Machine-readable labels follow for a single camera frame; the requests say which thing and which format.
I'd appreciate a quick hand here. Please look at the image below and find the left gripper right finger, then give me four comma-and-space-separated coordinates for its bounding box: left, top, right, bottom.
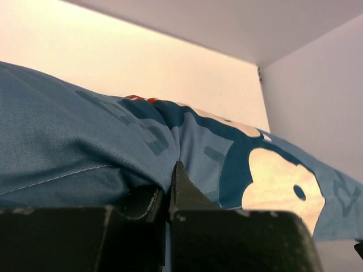
169, 161, 323, 272

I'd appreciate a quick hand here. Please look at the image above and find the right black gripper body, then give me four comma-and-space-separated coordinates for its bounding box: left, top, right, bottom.
354, 240, 363, 260

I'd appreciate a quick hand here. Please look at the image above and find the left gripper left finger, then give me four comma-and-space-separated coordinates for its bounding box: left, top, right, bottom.
1, 186, 165, 271

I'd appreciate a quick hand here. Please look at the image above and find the blue cartoon print pillowcase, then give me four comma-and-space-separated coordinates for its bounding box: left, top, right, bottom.
1, 62, 362, 241

